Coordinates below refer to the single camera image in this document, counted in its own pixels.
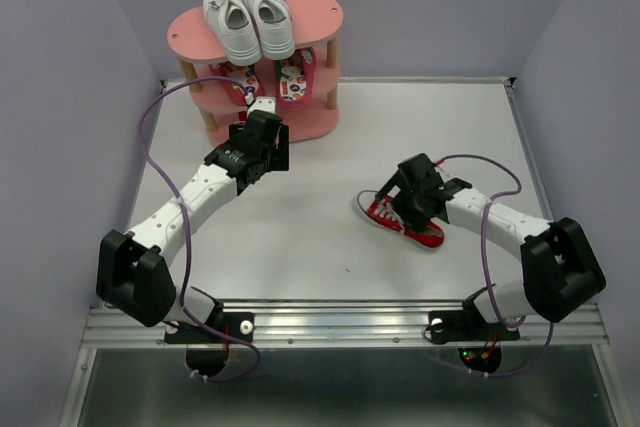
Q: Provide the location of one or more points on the aluminium front rail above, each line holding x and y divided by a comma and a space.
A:
289, 325

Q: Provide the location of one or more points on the red canvas sneaker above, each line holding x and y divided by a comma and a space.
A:
381, 213

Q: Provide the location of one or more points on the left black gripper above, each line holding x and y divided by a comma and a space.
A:
280, 161

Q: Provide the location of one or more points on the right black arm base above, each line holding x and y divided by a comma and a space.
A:
481, 351

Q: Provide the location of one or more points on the white sneaker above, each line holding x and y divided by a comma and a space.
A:
274, 25
230, 22

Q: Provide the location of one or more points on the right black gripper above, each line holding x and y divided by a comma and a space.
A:
412, 219

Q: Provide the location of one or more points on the pink patterned flip-flop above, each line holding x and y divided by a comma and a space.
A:
243, 85
295, 77

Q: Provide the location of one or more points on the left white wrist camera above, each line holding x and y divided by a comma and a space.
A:
263, 104

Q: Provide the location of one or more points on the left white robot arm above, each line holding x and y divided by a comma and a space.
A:
133, 267

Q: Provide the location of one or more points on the pink three-tier shoe shelf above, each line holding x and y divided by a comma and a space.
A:
316, 24

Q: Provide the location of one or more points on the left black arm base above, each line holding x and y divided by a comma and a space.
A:
203, 321

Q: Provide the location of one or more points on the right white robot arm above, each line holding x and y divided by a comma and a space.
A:
559, 270

